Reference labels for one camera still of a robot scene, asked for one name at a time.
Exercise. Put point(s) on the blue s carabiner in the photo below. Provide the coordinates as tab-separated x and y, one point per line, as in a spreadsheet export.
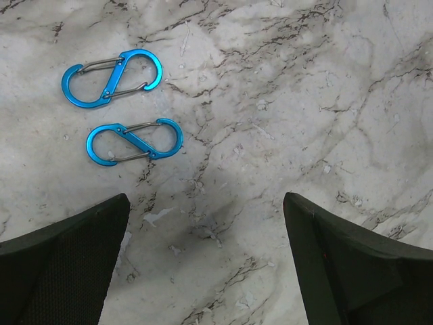
118	66
128	134

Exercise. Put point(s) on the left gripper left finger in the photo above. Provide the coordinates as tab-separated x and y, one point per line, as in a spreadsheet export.
60	274

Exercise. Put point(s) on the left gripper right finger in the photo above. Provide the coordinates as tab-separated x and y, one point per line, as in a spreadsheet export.
350	275

